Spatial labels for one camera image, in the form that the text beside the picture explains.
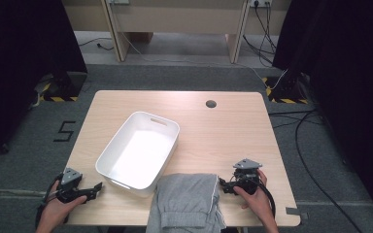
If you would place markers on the grey tape piece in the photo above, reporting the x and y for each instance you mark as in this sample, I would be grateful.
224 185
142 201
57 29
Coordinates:
296 212

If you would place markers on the white wall socket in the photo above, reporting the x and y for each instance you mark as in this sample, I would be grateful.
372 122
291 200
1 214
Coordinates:
260 2

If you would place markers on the person's right hand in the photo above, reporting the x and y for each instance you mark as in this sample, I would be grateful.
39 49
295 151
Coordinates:
260 202

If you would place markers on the beige wooden desk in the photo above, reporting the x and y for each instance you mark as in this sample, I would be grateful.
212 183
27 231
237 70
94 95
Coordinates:
181 17

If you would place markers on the black curtain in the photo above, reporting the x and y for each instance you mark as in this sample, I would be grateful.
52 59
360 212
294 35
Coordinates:
22 48
346 64

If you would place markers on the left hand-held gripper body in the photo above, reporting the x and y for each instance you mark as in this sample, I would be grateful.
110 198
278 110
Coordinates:
69 183

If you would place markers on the white plastic basin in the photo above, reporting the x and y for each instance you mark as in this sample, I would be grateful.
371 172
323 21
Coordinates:
142 152

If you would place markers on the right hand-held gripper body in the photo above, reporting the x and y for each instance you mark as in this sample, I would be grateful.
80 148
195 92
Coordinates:
247 176

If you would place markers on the grey pants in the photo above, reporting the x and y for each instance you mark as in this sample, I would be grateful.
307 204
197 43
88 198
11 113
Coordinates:
184 200

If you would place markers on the hazard-striped stand base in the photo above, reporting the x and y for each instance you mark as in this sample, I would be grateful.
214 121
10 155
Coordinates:
286 92
56 92

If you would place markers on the person's left hand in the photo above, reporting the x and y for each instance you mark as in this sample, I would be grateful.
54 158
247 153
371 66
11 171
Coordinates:
56 210

